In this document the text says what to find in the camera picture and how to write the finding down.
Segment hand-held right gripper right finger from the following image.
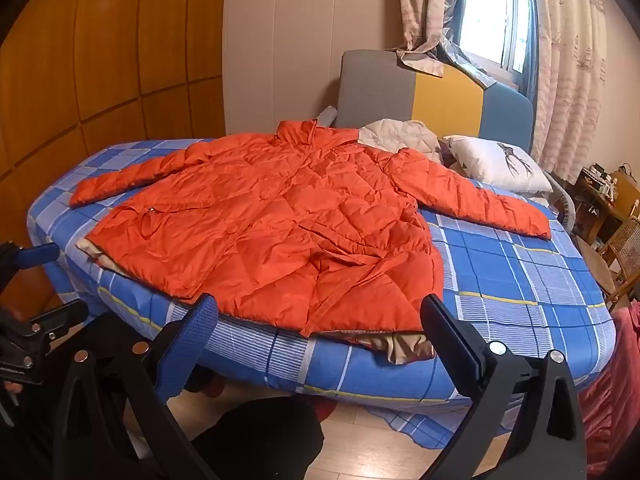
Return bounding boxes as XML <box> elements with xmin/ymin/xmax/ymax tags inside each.
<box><xmin>421</xmin><ymin>294</ymin><xmax>589</xmax><ymax>480</ymax></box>

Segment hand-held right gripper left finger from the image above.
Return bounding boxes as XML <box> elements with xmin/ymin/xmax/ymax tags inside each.
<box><xmin>52</xmin><ymin>292</ymin><xmax>221</xmax><ymax>480</ymax></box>

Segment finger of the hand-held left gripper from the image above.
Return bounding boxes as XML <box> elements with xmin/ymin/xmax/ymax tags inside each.
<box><xmin>17</xmin><ymin>299</ymin><xmax>89</xmax><ymax>343</ymax></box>
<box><xmin>0</xmin><ymin>242</ymin><xmax>61</xmax><ymax>273</ymax></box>

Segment orange down jacket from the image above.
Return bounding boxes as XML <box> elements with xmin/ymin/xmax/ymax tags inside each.
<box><xmin>68</xmin><ymin>120</ymin><xmax>552</xmax><ymax>339</ymax></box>

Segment person's dark trousers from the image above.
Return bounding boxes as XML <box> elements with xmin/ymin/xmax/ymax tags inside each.
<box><xmin>192</xmin><ymin>394</ymin><xmax>326</xmax><ymax>480</ymax></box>

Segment pink cloth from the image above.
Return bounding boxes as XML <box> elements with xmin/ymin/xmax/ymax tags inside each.
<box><xmin>580</xmin><ymin>300</ymin><xmax>640</xmax><ymax>480</ymax></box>

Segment white deer print pillow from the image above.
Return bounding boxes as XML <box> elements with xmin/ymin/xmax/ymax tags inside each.
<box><xmin>442</xmin><ymin>135</ymin><xmax>555</xmax><ymax>195</ymax></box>

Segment wicker chair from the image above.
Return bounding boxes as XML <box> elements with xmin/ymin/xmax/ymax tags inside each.
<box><xmin>575</xmin><ymin>215</ymin><xmax>640</xmax><ymax>312</ymax></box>

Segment wooden wardrobe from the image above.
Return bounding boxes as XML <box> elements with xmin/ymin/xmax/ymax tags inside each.
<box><xmin>0</xmin><ymin>0</ymin><xmax>229</xmax><ymax>256</ymax></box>

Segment wooden desk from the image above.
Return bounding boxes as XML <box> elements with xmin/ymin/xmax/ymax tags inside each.
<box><xmin>574</xmin><ymin>162</ymin><xmax>640</xmax><ymax>247</ymax></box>

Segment grey cushion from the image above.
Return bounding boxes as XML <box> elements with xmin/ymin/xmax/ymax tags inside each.
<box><xmin>315</xmin><ymin>105</ymin><xmax>341</xmax><ymax>129</ymax></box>

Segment grey yellow blue headboard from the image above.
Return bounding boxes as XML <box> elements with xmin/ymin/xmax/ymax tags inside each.
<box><xmin>332</xmin><ymin>50</ymin><xmax>535</xmax><ymax>153</ymax></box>

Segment long patterned curtain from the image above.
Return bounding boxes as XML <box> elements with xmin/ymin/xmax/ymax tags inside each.
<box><xmin>529</xmin><ymin>0</ymin><xmax>609</xmax><ymax>184</ymax></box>

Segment window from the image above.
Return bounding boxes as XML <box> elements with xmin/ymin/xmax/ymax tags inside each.
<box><xmin>457</xmin><ymin>0</ymin><xmax>538</xmax><ymax>86</ymax></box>

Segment short patterned curtain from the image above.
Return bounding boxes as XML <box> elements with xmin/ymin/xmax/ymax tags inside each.
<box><xmin>397</xmin><ymin>0</ymin><xmax>493</xmax><ymax>86</ymax></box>

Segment grey curved rail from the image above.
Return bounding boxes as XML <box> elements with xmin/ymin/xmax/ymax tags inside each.
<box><xmin>542</xmin><ymin>172</ymin><xmax>577</xmax><ymax>235</ymax></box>

